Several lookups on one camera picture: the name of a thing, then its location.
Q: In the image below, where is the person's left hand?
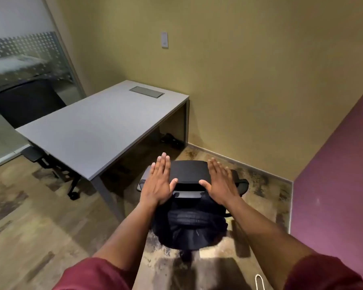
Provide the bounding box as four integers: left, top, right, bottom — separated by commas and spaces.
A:
139, 152, 179, 207

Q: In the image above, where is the person's right hand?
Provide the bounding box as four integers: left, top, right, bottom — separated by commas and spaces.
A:
198, 157, 241, 207

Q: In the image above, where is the black office chair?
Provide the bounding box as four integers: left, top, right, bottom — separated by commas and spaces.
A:
136, 159, 250, 265
0, 77, 82, 200

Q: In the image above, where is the black backpack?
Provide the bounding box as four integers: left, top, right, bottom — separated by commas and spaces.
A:
151, 193, 230, 251

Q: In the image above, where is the person's right forearm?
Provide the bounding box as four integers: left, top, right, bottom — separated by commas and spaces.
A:
221, 195, 317, 290

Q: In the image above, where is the person's left forearm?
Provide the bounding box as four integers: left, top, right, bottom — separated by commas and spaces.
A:
92, 199, 167, 274

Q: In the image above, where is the black power strip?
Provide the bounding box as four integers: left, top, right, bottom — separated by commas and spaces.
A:
161, 133, 185, 150

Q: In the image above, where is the grey table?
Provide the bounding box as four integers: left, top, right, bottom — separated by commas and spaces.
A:
15, 80, 190, 222

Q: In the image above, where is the maroon left sleeve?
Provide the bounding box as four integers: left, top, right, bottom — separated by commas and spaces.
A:
53, 257, 134, 290

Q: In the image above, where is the maroon sleeve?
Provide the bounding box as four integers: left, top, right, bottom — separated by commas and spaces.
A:
284, 253, 363, 290
53, 257, 134, 290

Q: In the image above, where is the maroon right sleeve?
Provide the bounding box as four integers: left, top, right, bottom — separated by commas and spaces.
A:
284, 253, 363, 290

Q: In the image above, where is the white desk behind glass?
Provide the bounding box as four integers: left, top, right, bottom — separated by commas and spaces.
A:
0, 56, 48, 73

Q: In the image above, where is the grey table cable hatch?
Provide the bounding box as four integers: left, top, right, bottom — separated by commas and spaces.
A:
129, 86, 165, 99

